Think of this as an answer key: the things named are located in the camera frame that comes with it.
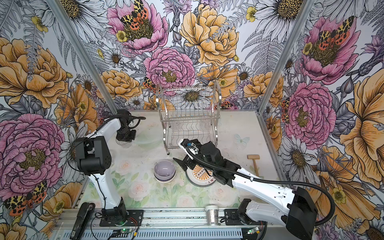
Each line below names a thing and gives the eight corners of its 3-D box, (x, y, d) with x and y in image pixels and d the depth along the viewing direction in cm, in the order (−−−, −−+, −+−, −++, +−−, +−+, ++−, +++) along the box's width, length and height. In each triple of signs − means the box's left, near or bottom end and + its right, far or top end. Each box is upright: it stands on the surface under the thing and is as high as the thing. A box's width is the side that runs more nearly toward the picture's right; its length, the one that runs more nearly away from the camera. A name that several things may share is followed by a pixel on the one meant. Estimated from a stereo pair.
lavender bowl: (156, 184, 87) (152, 177, 79) (159, 167, 93) (156, 159, 85) (174, 184, 87) (172, 177, 79) (175, 168, 93) (174, 159, 85)
